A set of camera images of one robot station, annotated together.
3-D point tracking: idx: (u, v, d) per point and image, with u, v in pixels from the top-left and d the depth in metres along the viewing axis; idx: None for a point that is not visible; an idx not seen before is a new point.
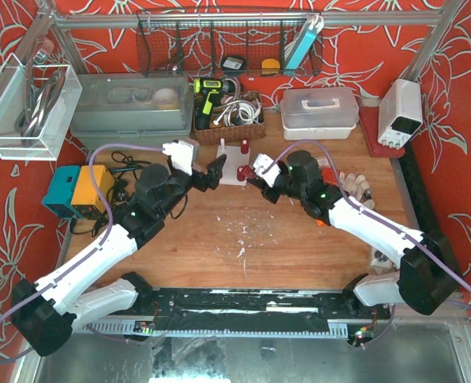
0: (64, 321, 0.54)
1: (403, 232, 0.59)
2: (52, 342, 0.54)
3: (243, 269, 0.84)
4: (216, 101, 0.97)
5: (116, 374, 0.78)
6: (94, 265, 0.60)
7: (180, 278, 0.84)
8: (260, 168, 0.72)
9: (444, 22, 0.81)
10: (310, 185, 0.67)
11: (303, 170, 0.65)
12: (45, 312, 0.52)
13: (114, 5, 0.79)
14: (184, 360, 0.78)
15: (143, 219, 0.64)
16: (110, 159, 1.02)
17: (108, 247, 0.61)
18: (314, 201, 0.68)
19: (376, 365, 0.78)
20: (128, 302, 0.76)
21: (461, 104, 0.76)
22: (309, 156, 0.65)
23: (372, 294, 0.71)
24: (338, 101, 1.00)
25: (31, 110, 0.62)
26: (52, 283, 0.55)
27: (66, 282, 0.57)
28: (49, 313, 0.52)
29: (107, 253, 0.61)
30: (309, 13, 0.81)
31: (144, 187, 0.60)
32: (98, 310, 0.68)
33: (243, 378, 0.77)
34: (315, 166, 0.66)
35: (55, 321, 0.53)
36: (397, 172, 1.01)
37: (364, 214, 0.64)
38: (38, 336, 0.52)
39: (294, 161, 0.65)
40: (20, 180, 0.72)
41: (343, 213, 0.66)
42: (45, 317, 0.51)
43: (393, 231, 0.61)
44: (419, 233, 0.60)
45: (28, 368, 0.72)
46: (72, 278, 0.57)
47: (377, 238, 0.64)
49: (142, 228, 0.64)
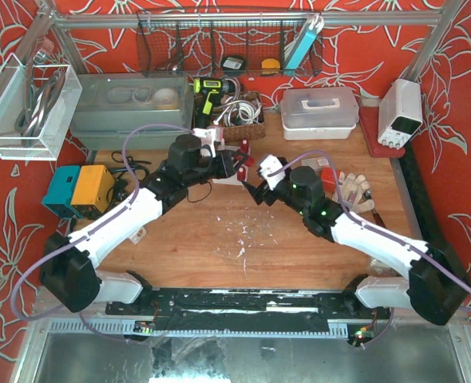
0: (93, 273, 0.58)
1: (408, 243, 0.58)
2: (82, 297, 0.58)
3: (243, 269, 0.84)
4: (216, 101, 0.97)
5: (116, 373, 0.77)
6: (121, 225, 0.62)
7: (180, 278, 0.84)
8: (266, 171, 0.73)
9: (444, 22, 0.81)
10: (314, 204, 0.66)
11: (310, 191, 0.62)
12: (81, 262, 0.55)
13: (114, 5, 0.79)
14: (184, 360, 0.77)
15: (169, 183, 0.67)
16: (110, 159, 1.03)
17: (136, 209, 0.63)
18: (316, 220, 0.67)
19: (376, 365, 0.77)
20: (132, 296, 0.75)
21: (461, 104, 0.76)
22: (316, 175, 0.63)
23: (374, 296, 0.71)
24: (338, 101, 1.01)
25: (30, 109, 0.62)
26: (85, 235, 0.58)
27: (100, 236, 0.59)
28: (84, 263, 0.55)
29: (134, 215, 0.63)
30: (309, 13, 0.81)
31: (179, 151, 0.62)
32: (110, 294, 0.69)
33: (243, 378, 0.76)
34: (321, 185, 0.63)
35: (88, 273, 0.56)
36: (397, 172, 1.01)
37: (366, 228, 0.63)
38: (73, 289, 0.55)
39: (299, 179, 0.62)
40: (20, 180, 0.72)
41: (346, 229, 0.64)
42: (81, 268, 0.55)
43: (397, 243, 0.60)
44: (425, 244, 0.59)
45: (29, 368, 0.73)
46: (104, 231, 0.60)
47: (381, 250, 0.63)
49: (168, 193, 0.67)
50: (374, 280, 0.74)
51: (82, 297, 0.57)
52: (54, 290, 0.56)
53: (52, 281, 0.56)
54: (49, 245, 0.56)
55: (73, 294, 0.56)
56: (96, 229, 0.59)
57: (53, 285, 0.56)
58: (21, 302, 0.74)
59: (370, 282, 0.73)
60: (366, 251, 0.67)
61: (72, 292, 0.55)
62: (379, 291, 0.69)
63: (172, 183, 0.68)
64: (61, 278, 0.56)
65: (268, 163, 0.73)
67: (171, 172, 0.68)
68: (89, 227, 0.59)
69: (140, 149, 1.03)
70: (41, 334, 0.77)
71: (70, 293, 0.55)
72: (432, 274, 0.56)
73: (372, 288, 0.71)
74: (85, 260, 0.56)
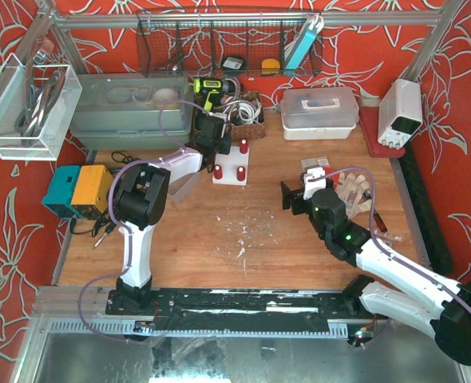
0: (166, 191, 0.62)
1: (440, 283, 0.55)
2: (156, 212, 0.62)
3: (243, 269, 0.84)
4: (216, 102, 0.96)
5: (116, 373, 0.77)
6: (183, 161, 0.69)
7: (180, 278, 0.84)
8: (308, 176, 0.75)
9: (444, 23, 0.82)
10: (336, 227, 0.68)
11: (332, 214, 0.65)
12: (161, 175, 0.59)
13: (114, 5, 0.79)
14: (184, 360, 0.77)
15: (204, 149, 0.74)
16: (110, 159, 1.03)
17: (190, 152, 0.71)
18: (339, 243, 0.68)
19: (376, 365, 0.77)
20: (143, 280, 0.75)
21: (461, 104, 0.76)
22: (338, 199, 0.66)
23: (383, 308, 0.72)
24: (338, 101, 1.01)
25: (31, 109, 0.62)
26: (160, 161, 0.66)
27: (169, 165, 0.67)
28: (164, 174, 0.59)
29: (191, 156, 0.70)
30: (309, 13, 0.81)
31: (210, 120, 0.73)
32: (139, 254, 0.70)
33: (243, 378, 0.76)
34: (342, 209, 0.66)
35: (164, 188, 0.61)
36: (397, 172, 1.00)
37: (395, 261, 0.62)
38: (152, 202, 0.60)
39: (322, 202, 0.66)
40: (20, 180, 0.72)
41: (373, 255, 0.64)
42: (163, 179, 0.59)
43: (428, 282, 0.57)
44: (456, 285, 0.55)
45: (29, 368, 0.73)
46: (173, 163, 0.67)
47: (410, 286, 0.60)
49: (204, 155, 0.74)
50: (384, 290, 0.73)
51: (156, 212, 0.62)
52: (132, 207, 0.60)
53: (132, 199, 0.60)
54: (129, 169, 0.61)
55: (154, 207, 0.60)
56: (168, 159, 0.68)
57: (131, 204, 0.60)
58: (21, 302, 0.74)
59: (380, 291, 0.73)
60: (394, 284, 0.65)
61: (152, 206, 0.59)
62: (391, 306, 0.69)
63: (206, 149, 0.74)
64: (139, 199, 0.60)
65: (317, 171, 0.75)
67: (203, 140, 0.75)
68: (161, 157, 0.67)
69: (140, 149, 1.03)
70: (41, 334, 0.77)
71: (151, 205, 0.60)
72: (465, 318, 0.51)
73: (383, 300, 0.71)
74: (164, 173, 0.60)
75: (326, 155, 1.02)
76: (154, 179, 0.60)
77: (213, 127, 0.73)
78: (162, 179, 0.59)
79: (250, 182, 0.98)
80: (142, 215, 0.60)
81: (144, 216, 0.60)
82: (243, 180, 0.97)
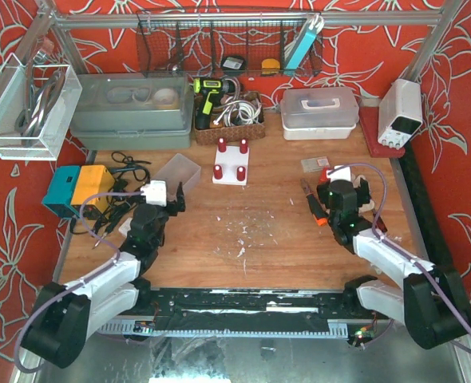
0: (86, 322, 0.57)
1: (413, 259, 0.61)
2: (72, 348, 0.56)
3: (243, 269, 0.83)
4: (216, 101, 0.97)
5: (116, 373, 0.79)
6: (112, 276, 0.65)
7: (181, 278, 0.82)
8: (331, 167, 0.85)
9: (444, 23, 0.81)
10: (343, 214, 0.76)
11: (343, 199, 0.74)
12: (80, 304, 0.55)
13: (114, 5, 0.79)
14: (184, 360, 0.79)
15: (141, 252, 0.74)
16: (109, 159, 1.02)
17: (123, 264, 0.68)
18: (342, 229, 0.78)
19: (376, 365, 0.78)
20: (131, 302, 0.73)
21: (461, 105, 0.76)
22: (351, 189, 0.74)
23: (376, 302, 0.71)
24: (338, 101, 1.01)
25: (31, 110, 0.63)
26: (81, 283, 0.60)
27: (93, 285, 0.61)
28: (84, 303, 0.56)
29: (122, 267, 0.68)
30: (309, 12, 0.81)
31: (139, 223, 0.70)
32: (104, 317, 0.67)
33: (243, 378, 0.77)
34: (354, 199, 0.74)
35: (81, 319, 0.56)
36: (397, 171, 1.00)
37: (384, 242, 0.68)
38: (65, 337, 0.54)
39: (336, 187, 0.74)
40: (21, 180, 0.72)
41: (365, 238, 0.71)
42: (80, 309, 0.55)
43: (405, 259, 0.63)
44: (430, 265, 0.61)
45: (29, 369, 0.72)
46: (98, 282, 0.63)
47: (390, 266, 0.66)
49: (144, 258, 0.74)
50: (380, 285, 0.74)
51: (70, 348, 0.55)
52: (41, 342, 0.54)
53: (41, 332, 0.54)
54: (45, 294, 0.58)
55: (65, 344, 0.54)
56: (90, 278, 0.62)
57: (40, 337, 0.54)
58: (21, 302, 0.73)
59: (376, 286, 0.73)
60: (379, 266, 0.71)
61: (65, 342, 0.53)
62: (381, 298, 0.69)
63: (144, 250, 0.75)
64: (48, 333, 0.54)
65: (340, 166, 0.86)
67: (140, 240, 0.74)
68: (83, 277, 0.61)
69: (140, 148, 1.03)
70: None
71: (61, 341, 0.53)
72: (425, 289, 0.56)
73: (375, 293, 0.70)
74: (84, 302, 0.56)
75: (326, 155, 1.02)
76: (69, 309, 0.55)
77: (143, 229, 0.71)
78: (80, 310, 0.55)
79: (250, 182, 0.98)
80: (52, 353, 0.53)
81: (54, 353, 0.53)
82: (243, 180, 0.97)
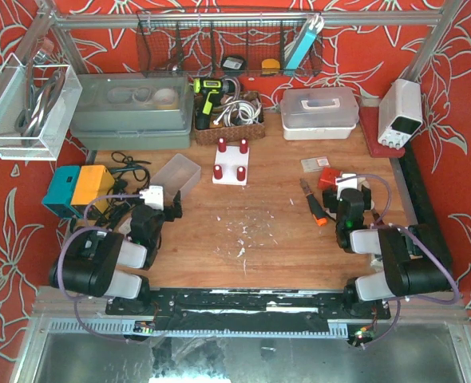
0: (115, 261, 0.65)
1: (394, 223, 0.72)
2: (102, 282, 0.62)
3: (243, 269, 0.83)
4: (216, 101, 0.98)
5: (116, 373, 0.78)
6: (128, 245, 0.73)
7: (180, 278, 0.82)
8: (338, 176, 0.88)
9: (444, 22, 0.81)
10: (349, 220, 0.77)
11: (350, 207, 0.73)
12: (115, 238, 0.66)
13: (114, 5, 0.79)
14: (184, 360, 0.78)
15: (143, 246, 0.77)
16: (110, 159, 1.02)
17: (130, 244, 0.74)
18: (346, 233, 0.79)
19: (376, 365, 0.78)
20: (135, 290, 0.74)
21: (461, 104, 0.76)
22: (361, 198, 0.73)
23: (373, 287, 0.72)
24: (338, 101, 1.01)
25: (31, 110, 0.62)
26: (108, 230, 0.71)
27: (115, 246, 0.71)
28: (117, 238, 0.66)
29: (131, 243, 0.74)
30: (309, 13, 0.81)
31: (139, 222, 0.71)
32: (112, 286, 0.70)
33: (243, 378, 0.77)
34: (361, 208, 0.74)
35: (112, 254, 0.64)
36: (397, 171, 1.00)
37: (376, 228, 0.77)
38: (99, 270, 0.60)
39: (346, 195, 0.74)
40: (21, 180, 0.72)
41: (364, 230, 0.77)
42: (116, 242, 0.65)
43: None
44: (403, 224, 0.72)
45: (28, 369, 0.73)
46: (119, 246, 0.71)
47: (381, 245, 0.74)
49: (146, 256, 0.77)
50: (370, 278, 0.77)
51: (102, 282, 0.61)
52: (75, 280, 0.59)
53: (74, 270, 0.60)
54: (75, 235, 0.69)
55: (100, 275, 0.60)
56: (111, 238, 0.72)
57: (74, 274, 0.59)
58: (21, 302, 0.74)
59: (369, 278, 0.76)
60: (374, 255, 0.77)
61: (99, 274, 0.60)
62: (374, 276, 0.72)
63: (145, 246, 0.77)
64: (81, 270, 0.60)
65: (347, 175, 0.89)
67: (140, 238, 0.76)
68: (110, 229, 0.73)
69: (140, 148, 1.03)
70: (41, 334, 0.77)
71: (96, 274, 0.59)
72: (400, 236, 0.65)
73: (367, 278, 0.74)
74: (118, 235, 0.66)
75: (326, 155, 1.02)
76: (105, 245, 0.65)
77: (143, 229, 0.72)
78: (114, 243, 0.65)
79: (250, 182, 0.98)
80: (86, 285, 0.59)
81: (89, 286, 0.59)
82: (243, 180, 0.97)
